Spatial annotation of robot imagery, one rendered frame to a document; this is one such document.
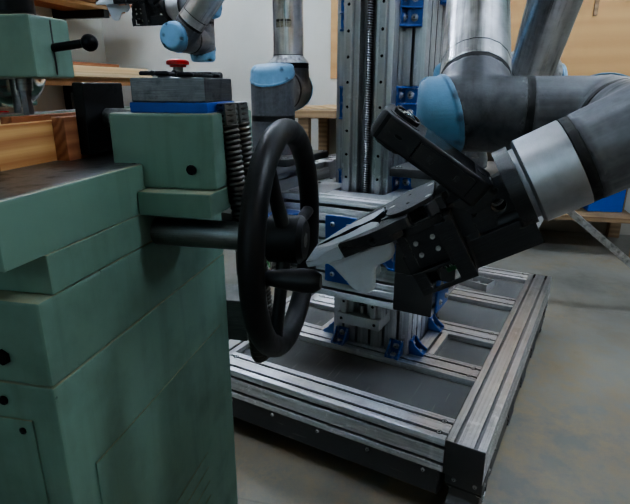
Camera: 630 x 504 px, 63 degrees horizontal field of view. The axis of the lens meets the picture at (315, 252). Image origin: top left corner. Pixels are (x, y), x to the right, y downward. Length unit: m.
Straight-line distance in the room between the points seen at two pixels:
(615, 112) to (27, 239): 0.49
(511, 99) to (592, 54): 3.46
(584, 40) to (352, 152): 2.78
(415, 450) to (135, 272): 0.86
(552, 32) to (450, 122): 0.51
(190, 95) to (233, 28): 3.64
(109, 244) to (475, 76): 0.42
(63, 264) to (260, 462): 1.09
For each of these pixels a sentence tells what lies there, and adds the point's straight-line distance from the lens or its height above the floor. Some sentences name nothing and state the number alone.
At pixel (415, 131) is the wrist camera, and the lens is 0.45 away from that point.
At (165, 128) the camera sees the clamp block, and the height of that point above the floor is 0.94.
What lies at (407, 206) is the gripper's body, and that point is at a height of 0.89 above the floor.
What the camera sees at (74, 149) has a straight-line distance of 0.74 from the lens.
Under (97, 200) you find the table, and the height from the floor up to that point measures 0.87.
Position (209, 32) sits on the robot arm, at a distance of 1.64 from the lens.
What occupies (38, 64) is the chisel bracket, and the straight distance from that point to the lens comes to 0.72.
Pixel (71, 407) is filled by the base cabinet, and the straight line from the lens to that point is 0.60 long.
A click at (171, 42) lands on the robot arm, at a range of 1.51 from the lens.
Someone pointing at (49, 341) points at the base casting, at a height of 0.76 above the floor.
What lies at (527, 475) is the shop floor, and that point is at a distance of 1.60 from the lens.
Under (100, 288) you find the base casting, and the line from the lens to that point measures 0.61.
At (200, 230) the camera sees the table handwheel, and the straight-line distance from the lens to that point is 0.66.
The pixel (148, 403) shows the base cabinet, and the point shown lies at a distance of 0.74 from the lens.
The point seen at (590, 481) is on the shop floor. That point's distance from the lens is 1.65.
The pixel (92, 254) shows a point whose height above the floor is 0.82.
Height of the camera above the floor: 0.99
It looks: 18 degrees down
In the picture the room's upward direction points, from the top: straight up
